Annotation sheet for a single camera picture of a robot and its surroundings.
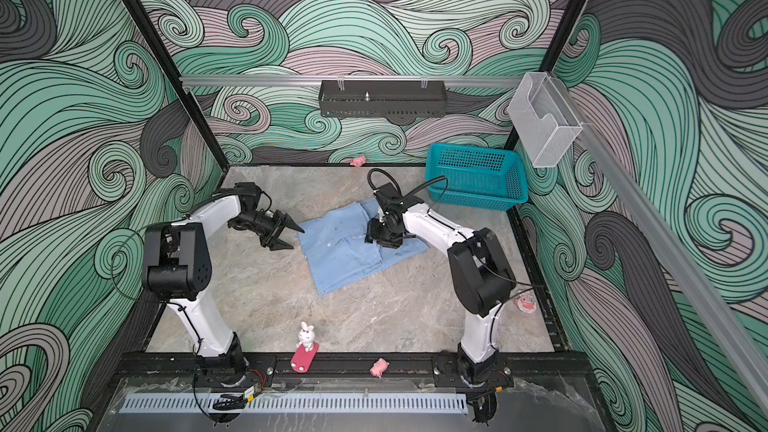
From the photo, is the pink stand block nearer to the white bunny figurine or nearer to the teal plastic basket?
the white bunny figurine

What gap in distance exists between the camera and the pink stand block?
2.44 feet

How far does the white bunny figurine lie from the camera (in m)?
0.73
